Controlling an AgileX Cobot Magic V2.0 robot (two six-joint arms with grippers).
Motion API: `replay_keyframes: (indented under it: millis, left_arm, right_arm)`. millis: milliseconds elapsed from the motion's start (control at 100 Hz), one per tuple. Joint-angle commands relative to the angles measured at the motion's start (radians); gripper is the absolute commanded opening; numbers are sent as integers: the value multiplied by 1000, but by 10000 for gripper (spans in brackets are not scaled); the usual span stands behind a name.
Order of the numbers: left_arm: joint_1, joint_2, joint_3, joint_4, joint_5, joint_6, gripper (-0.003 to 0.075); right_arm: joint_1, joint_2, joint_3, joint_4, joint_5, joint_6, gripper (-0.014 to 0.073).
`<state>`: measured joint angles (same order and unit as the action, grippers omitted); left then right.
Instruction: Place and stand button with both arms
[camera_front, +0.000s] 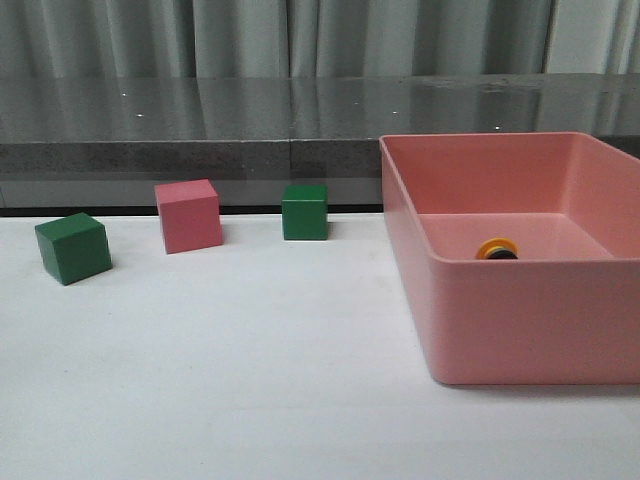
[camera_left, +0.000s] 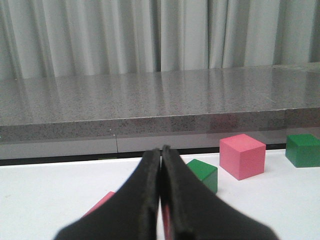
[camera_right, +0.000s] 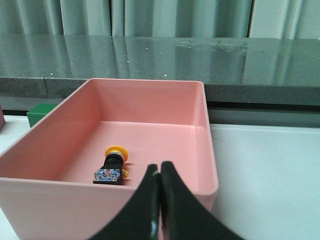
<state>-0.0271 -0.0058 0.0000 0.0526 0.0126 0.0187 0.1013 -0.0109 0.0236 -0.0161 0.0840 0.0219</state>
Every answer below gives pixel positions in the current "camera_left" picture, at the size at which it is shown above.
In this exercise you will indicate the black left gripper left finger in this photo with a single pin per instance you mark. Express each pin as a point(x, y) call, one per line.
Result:
point(130, 214)

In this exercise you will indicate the grey stone counter ledge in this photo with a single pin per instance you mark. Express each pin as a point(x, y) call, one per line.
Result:
point(133, 112)

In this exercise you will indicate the pink wooden cube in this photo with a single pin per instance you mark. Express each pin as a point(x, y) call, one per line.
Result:
point(242, 156)

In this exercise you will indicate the green cube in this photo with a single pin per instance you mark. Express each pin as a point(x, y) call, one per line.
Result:
point(303, 150)
point(206, 173)

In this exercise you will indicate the grey pleated curtain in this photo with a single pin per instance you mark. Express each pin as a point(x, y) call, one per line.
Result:
point(58, 38)

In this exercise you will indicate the green cube near left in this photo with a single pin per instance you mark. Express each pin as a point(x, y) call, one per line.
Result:
point(206, 173)

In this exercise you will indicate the green cube far right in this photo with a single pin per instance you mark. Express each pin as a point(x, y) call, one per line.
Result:
point(303, 150)

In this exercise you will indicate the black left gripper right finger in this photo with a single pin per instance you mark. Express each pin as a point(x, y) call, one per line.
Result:
point(190, 211)

